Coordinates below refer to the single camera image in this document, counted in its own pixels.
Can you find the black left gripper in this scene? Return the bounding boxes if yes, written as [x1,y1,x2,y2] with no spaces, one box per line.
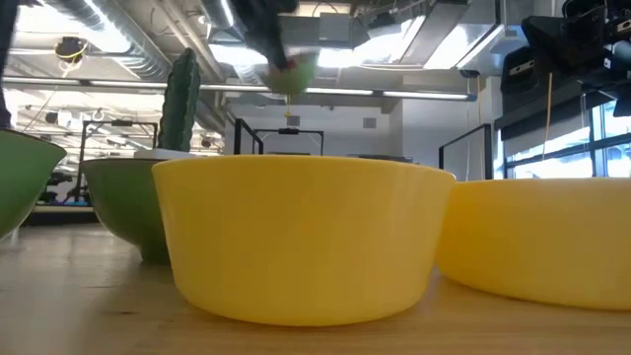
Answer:
[231,0,299,72]

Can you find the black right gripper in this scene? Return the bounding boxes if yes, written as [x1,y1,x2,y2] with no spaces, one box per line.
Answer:
[500,0,631,101]

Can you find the green floral mini bowl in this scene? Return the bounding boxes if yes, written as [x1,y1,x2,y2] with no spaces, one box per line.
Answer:
[0,128,68,243]
[263,52,319,97]
[81,157,172,264]

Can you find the yellow mini bowl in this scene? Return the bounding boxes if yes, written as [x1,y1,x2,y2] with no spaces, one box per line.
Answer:
[436,177,631,312]
[151,155,456,328]

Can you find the grey ceiling box unit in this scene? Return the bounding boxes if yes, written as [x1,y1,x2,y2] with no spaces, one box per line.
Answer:
[317,12,354,43]

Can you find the long ceiling light strip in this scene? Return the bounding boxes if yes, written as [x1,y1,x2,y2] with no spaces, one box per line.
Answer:
[2,76,477,103]

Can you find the black framed window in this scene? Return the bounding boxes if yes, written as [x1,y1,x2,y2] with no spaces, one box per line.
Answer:
[502,93,631,180]

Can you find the green cactus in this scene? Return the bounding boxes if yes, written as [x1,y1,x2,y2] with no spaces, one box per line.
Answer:
[157,47,202,153]

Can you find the yellow hanging cord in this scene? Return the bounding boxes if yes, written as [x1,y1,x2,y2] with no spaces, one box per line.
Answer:
[541,71,554,162]

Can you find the silver spiral air duct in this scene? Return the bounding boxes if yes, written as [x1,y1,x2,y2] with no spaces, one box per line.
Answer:
[199,0,239,32]

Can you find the black wire wooden shelf rack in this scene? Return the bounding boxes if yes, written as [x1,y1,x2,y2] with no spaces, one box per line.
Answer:
[234,117,494,181]

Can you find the black ceiling cable reel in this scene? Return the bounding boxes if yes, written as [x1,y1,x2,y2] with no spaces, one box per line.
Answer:
[53,35,90,65]

